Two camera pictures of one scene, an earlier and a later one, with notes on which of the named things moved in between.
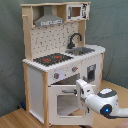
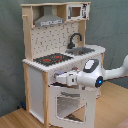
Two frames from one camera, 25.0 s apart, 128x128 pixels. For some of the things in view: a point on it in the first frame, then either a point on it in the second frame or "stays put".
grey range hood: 48,18 stays put
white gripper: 84,90 to 70,78
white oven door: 66,109 stays put
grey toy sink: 80,51 stays put
